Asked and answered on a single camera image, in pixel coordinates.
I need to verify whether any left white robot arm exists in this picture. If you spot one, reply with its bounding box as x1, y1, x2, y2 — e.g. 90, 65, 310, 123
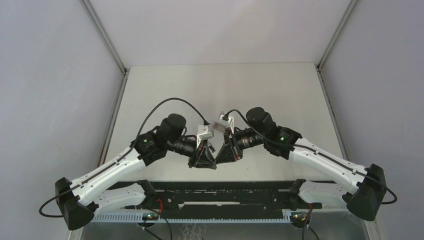
54, 113, 217, 231

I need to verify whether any black front mounting rail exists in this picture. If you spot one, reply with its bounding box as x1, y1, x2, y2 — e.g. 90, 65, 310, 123
125, 180, 323, 221

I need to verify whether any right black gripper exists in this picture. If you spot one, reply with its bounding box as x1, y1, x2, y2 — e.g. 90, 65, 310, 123
214, 127, 266, 165

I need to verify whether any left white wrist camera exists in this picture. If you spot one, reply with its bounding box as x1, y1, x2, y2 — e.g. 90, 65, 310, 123
196, 124, 214, 148

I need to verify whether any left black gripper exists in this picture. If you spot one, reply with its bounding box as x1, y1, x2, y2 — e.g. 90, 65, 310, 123
166, 135, 217, 170

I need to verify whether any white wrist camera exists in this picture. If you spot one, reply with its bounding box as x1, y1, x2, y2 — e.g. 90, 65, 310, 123
196, 124, 214, 148
212, 111, 235, 133

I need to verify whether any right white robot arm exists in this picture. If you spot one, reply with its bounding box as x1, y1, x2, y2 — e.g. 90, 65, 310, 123
216, 107, 390, 222

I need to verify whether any left black camera cable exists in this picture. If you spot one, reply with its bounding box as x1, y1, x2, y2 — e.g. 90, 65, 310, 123
38, 97, 210, 219

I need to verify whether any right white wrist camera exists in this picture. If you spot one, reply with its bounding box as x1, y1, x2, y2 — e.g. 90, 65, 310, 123
212, 111, 235, 133

